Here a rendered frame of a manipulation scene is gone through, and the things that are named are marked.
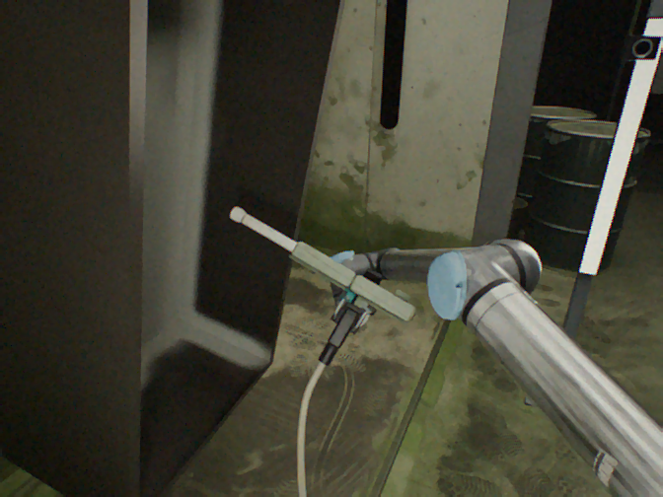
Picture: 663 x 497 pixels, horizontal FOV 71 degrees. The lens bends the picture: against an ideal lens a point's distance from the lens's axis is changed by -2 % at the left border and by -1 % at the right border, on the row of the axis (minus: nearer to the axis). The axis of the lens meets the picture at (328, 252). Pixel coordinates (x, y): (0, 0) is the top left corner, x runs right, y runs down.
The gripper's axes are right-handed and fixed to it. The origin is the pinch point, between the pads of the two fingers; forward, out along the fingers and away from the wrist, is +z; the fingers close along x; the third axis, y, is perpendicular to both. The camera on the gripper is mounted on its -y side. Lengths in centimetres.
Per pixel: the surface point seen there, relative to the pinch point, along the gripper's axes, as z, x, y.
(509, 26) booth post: -98, 8, -153
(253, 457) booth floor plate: -63, 4, 62
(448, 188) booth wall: -150, -8, -88
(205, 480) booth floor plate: -54, 13, 74
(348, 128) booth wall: -152, 59, -91
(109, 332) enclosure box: 38, 28, 26
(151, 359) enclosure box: -28, 42, 44
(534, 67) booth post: -104, -12, -144
